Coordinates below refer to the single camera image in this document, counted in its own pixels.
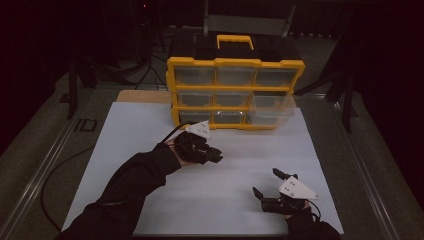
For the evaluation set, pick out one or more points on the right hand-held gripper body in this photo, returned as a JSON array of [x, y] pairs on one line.
[[296, 191]]

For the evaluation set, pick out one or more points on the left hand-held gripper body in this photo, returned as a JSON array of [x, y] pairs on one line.
[[196, 140]]

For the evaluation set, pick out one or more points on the clear plastic storage drawer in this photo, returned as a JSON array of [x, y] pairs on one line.
[[271, 110]]

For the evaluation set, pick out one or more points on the yellow black organizer cabinet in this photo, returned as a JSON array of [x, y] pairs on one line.
[[233, 61]]

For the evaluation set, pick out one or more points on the person's left hand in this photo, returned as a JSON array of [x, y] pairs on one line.
[[178, 153]]

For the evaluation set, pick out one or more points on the person's right hand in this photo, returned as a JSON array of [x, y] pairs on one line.
[[300, 216]]

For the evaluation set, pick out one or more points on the white table cover sheet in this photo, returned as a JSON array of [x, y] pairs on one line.
[[233, 180]]

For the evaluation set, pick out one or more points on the group of clear drawers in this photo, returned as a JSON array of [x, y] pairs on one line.
[[195, 76]]

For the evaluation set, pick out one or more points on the black tripod stand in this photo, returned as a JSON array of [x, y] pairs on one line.
[[347, 100], [72, 90]]

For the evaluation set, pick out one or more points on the aluminium floor rail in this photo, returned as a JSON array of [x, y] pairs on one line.
[[370, 173], [43, 166]]

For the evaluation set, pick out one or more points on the grey metal chair frame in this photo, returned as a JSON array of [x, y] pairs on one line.
[[246, 24]]

